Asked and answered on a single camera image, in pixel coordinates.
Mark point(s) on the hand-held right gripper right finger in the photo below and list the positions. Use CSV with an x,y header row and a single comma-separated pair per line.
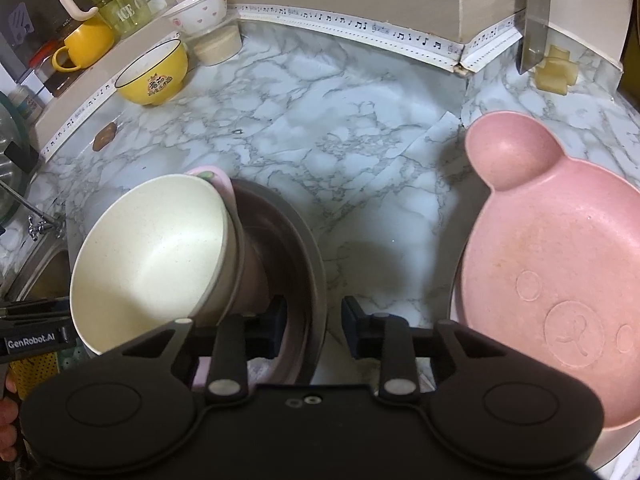
x,y
354,332

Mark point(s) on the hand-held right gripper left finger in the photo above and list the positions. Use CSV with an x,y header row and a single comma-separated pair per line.
x,y
274,332

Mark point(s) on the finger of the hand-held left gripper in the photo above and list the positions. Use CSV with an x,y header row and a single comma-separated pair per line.
x,y
35,307

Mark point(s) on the pink cup with steel liner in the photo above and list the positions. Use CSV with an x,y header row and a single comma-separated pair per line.
x,y
252,270

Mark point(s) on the stainless steel bowl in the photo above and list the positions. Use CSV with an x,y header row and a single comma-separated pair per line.
x,y
300,260

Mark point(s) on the cream bowl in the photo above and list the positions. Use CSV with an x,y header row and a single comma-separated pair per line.
x,y
150,260

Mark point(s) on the pink bear-shaped plate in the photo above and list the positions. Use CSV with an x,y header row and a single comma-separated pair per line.
x,y
550,270

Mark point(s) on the large white plate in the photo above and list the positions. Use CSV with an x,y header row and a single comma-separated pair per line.
x,y
620,452

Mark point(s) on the person's left hand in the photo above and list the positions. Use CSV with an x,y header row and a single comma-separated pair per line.
x,y
7,430

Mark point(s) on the stainless steel sink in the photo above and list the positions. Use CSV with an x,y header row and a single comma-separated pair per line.
x,y
35,275

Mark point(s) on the yellow sponge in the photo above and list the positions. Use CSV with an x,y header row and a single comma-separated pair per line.
x,y
35,377

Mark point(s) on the metal tap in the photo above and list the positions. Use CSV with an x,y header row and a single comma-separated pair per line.
x,y
42,225

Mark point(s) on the brown oval pad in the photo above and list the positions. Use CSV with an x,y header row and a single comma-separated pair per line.
x,y
105,136

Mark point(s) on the dark glass jar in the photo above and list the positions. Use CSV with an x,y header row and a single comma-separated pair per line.
x,y
47,72

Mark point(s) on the yellow bowl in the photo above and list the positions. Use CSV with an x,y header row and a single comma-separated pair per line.
x,y
155,80

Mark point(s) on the yellow mug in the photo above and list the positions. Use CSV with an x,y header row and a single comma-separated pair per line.
x,y
87,42

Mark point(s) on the purple plastic holder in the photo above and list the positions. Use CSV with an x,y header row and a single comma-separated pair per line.
x,y
20,19

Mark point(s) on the music note trim strip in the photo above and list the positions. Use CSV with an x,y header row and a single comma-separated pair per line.
x,y
350,22

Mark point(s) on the white bowl with hearts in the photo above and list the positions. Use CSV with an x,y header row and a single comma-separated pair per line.
x,y
200,12

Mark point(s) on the pale yellow chunk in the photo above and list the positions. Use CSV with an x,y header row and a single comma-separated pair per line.
x,y
555,72

